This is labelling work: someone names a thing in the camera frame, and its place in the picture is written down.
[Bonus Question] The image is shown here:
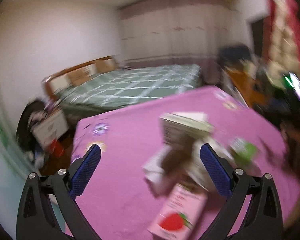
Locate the clear green label bottle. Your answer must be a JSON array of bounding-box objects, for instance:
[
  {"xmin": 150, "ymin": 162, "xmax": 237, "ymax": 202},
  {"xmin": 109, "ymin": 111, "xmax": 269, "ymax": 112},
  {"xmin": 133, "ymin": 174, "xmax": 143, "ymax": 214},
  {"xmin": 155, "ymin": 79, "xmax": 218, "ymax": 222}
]
[{"xmin": 229, "ymin": 137, "xmax": 258, "ymax": 168}]

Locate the pink strawberry milk carton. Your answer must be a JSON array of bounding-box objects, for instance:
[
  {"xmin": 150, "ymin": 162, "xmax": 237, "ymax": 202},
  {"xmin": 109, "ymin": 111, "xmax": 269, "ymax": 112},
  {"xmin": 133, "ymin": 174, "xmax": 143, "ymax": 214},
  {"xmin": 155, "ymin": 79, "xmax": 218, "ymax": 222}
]
[{"xmin": 148, "ymin": 183, "xmax": 207, "ymax": 239}]

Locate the green white carton box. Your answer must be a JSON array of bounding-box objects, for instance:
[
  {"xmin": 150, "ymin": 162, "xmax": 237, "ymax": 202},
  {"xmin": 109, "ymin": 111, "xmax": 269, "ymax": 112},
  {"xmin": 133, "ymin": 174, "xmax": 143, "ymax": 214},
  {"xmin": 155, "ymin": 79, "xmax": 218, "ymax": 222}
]
[{"xmin": 160, "ymin": 112, "xmax": 215, "ymax": 144}]

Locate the brown plastic tray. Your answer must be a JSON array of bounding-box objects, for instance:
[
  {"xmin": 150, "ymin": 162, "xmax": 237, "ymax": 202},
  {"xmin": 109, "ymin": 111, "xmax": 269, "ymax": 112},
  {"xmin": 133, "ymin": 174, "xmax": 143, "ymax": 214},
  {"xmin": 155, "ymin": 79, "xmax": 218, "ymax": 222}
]
[{"xmin": 161, "ymin": 134, "xmax": 195, "ymax": 174}]

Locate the white tissue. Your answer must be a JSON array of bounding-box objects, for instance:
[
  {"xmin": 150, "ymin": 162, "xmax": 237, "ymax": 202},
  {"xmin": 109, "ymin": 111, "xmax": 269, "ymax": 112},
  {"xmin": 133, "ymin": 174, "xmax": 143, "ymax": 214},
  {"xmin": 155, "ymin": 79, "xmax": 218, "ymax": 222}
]
[{"xmin": 142, "ymin": 145, "xmax": 171, "ymax": 184}]

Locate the person right hand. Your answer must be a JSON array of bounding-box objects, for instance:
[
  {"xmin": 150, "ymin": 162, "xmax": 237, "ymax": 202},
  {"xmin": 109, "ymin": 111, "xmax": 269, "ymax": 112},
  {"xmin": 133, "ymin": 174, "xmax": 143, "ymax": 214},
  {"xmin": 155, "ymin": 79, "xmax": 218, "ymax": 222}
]
[{"xmin": 280, "ymin": 121, "xmax": 300, "ymax": 172}]

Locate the wooden desk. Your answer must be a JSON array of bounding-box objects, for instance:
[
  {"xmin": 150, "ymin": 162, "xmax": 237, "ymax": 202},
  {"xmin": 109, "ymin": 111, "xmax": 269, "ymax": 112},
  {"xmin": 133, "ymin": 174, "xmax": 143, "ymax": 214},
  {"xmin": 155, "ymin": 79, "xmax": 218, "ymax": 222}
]
[{"xmin": 225, "ymin": 68, "xmax": 269, "ymax": 108}]

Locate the cream puffer jacket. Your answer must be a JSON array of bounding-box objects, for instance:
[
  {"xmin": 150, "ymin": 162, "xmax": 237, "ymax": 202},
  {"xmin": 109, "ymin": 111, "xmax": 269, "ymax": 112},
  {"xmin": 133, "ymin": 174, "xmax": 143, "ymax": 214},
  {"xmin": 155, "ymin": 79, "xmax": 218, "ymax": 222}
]
[{"xmin": 267, "ymin": 0, "xmax": 300, "ymax": 88}]

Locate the red bucket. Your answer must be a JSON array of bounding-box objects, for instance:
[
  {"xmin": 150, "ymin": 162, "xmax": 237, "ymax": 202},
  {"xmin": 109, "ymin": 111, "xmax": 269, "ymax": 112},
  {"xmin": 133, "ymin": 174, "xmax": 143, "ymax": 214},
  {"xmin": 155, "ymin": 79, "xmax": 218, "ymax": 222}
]
[{"xmin": 49, "ymin": 139, "xmax": 64, "ymax": 158}]

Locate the red quilted jacket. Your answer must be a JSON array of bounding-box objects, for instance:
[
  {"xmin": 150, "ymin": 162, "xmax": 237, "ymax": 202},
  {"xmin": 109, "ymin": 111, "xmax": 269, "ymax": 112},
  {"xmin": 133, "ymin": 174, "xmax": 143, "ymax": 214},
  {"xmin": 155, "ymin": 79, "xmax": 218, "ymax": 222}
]
[{"xmin": 261, "ymin": 0, "xmax": 300, "ymax": 81}]

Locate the dark clothes pile on desk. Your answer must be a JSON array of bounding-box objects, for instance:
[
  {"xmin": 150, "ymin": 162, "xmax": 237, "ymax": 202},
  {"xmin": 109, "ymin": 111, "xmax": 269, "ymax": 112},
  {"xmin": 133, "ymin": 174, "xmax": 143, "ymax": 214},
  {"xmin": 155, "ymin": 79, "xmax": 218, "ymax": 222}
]
[{"xmin": 217, "ymin": 44, "xmax": 251, "ymax": 67}]

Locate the pink floral tablecloth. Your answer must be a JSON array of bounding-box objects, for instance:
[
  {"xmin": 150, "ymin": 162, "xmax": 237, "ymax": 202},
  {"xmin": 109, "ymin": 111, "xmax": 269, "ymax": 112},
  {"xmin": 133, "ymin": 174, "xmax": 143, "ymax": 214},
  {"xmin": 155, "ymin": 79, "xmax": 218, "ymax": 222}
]
[{"xmin": 72, "ymin": 86, "xmax": 300, "ymax": 239}]

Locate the black television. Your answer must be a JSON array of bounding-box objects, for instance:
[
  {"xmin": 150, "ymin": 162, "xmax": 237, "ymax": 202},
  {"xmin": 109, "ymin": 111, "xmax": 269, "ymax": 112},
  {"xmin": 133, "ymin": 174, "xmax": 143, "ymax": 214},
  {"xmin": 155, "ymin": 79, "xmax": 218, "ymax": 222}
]
[{"xmin": 250, "ymin": 17, "xmax": 267, "ymax": 58}]

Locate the white nightstand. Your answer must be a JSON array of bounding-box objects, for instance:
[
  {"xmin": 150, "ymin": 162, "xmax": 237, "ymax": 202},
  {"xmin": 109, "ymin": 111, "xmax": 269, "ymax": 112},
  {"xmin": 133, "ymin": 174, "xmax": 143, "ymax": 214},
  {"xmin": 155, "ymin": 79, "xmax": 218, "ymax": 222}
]
[{"xmin": 31, "ymin": 109, "xmax": 69, "ymax": 148}]

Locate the black clothes pile on nightstand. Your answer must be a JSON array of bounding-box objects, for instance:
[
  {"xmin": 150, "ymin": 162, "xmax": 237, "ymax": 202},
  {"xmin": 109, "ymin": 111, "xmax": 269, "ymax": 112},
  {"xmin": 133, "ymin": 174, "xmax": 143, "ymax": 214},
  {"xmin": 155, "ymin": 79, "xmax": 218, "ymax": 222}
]
[{"xmin": 15, "ymin": 99, "xmax": 48, "ymax": 153}]

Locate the pink white curtain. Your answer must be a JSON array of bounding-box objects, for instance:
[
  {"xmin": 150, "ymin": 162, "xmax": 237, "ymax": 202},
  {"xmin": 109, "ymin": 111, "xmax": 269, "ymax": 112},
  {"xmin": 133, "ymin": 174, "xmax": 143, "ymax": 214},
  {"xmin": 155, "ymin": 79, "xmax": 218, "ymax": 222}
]
[{"xmin": 119, "ymin": 0, "xmax": 234, "ymax": 68}]

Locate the bed with green quilt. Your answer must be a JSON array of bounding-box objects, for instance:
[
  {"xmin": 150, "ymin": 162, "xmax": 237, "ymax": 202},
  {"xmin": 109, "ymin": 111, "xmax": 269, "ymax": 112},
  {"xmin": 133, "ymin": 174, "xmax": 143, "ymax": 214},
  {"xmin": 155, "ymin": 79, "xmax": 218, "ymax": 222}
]
[{"xmin": 43, "ymin": 56, "xmax": 202, "ymax": 125}]

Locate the left brown pillow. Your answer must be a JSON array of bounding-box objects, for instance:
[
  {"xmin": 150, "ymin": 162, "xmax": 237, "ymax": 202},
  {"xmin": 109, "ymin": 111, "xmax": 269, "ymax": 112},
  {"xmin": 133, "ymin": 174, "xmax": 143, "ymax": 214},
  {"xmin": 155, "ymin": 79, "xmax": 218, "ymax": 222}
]
[{"xmin": 66, "ymin": 65, "xmax": 96, "ymax": 87}]

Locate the brown pillow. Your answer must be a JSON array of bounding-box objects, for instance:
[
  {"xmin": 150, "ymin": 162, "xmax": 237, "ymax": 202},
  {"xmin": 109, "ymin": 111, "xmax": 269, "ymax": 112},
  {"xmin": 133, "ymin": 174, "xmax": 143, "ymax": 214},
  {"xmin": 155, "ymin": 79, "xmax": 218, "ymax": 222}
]
[
  {"xmin": 95, "ymin": 59, "xmax": 118, "ymax": 74},
  {"xmin": 66, "ymin": 65, "xmax": 96, "ymax": 87}
]

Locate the right brown pillow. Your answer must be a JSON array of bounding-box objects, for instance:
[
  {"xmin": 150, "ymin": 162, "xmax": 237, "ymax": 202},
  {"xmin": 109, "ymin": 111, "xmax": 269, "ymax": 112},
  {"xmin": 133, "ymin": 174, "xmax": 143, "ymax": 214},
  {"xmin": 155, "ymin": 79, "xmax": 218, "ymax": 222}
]
[{"xmin": 95, "ymin": 59, "xmax": 118, "ymax": 74}]

